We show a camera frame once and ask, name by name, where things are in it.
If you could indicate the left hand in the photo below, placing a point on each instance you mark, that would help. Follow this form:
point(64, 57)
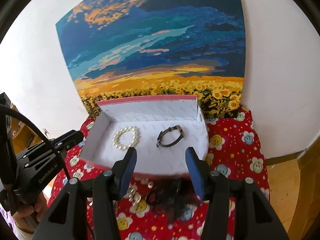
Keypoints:
point(40, 208)

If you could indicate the brown strap wristwatch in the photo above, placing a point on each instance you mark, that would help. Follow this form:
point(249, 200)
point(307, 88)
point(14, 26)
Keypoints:
point(170, 136)

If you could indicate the wooden furniture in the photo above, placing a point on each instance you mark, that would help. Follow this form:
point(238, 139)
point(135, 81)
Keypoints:
point(294, 188)

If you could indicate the gold pearl earring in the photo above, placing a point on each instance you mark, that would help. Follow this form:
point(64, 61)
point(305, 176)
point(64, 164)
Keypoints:
point(132, 195)

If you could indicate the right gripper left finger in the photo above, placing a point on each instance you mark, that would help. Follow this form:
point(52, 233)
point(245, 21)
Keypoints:
point(66, 218)

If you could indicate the black hair claw with mesh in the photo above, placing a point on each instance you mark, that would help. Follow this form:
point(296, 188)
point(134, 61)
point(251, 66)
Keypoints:
point(174, 198)

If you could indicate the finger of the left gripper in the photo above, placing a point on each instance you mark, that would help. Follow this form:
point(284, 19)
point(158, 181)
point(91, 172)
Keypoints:
point(71, 138)

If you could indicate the sunflower field painting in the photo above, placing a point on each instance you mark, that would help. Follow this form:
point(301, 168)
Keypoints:
point(122, 48)

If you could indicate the small silver gold earring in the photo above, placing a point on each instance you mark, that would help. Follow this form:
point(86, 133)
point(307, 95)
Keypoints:
point(150, 185)

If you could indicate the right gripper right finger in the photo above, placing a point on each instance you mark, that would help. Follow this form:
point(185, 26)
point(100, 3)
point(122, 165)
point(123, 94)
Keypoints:
point(255, 218)

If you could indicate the pink cardboard box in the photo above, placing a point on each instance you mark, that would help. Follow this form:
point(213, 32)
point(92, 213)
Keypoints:
point(149, 115)

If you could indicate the red smiley flower tablecloth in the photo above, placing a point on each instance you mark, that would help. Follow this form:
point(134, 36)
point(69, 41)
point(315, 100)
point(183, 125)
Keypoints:
point(234, 151)

